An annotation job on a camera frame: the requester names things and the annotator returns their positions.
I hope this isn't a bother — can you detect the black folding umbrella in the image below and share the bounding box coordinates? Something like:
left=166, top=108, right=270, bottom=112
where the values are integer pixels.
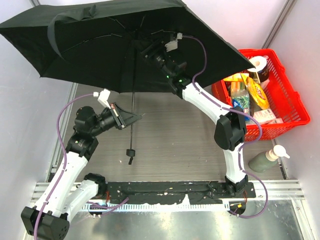
left=0, top=0, right=257, bottom=165

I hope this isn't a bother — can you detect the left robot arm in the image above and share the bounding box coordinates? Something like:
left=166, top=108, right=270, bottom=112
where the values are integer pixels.
left=21, top=102, right=142, bottom=240

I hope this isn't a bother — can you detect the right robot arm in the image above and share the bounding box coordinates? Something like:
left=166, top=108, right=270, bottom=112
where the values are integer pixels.
left=140, top=39, right=248, bottom=197

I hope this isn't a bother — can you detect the yellow orange box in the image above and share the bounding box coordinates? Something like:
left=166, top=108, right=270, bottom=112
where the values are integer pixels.
left=223, top=72, right=250, bottom=82

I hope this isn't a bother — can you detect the clear green snack bag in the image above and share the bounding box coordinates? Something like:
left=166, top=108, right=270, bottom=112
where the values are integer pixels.
left=231, top=90, right=251, bottom=115

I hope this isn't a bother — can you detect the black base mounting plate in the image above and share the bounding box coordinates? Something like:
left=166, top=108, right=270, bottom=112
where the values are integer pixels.
left=107, top=181, right=256, bottom=205

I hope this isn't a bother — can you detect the black wrapped toilet paper roll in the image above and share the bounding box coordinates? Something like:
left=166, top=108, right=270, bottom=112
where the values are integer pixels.
left=247, top=56, right=269, bottom=83

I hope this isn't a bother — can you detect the yellow Lays chips bag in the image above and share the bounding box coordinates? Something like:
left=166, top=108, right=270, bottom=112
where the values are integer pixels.
left=245, top=76, right=270, bottom=110

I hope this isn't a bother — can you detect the red plastic shopping basket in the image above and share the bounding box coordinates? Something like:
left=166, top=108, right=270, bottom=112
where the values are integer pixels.
left=211, top=48, right=311, bottom=142

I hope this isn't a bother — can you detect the green soap pump bottle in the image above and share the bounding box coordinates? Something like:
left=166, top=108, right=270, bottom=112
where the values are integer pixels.
left=248, top=144, right=290, bottom=173

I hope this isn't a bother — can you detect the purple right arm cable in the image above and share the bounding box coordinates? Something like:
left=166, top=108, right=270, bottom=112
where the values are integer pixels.
left=182, top=34, right=269, bottom=221

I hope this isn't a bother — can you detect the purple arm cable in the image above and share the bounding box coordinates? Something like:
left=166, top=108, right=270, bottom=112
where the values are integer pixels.
left=182, top=34, right=269, bottom=221
left=33, top=92, right=130, bottom=238

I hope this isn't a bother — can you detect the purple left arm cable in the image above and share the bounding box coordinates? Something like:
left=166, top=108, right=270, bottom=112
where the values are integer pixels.
left=33, top=92, right=130, bottom=238

